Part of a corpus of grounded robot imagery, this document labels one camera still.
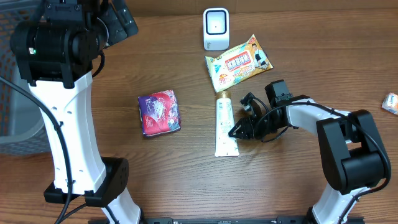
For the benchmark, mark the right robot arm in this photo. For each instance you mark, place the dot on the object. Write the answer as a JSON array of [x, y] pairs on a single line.
[[354, 160]]

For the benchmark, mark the red purple tissue pack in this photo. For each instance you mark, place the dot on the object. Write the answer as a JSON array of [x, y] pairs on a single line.
[[159, 113]]

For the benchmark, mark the white barcode scanner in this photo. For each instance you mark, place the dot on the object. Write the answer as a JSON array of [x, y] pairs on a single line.
[[216, 29]]

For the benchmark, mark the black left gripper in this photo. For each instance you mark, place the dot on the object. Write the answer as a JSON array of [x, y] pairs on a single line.
[[120, 30]]

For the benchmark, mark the yellow orange snack bag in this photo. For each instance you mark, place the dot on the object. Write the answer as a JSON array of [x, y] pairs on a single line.
[[237, 64]]

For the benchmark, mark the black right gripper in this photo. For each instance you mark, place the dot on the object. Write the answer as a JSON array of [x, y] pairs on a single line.
[[244, 123]]

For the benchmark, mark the dark grey plastic basket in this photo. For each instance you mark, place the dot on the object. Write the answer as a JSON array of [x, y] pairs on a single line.
[[22, 126]]

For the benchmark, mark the white floral cream tube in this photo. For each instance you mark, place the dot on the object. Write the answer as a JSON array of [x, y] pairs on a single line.
[[225, 146]]

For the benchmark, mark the small orange white box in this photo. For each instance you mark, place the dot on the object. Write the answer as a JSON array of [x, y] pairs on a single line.
[[390, 103]]

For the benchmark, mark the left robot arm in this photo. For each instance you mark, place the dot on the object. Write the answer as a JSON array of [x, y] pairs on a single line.
[[54, 51]]

